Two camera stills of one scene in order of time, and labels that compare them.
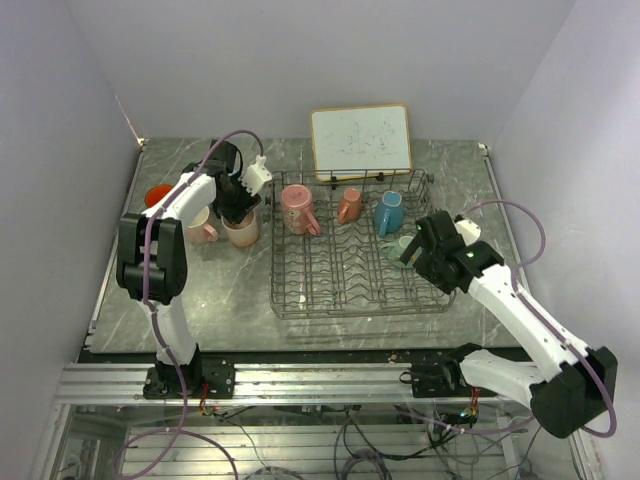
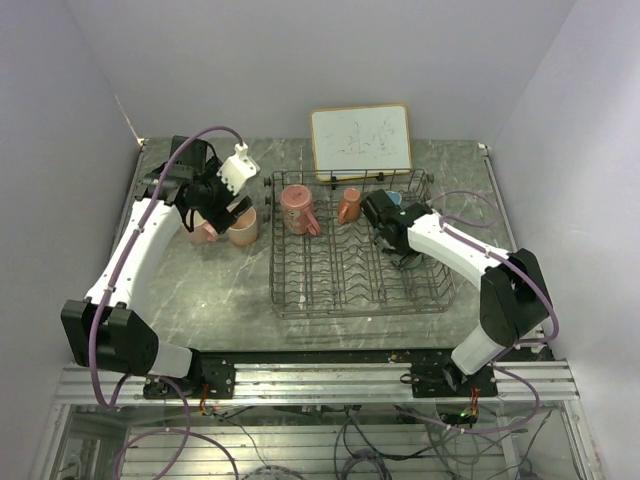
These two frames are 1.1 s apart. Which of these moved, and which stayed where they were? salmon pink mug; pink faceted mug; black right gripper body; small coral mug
Moved: black right gripper body
Stayed: small coral mug; pink faceted mug; salmon pink mug
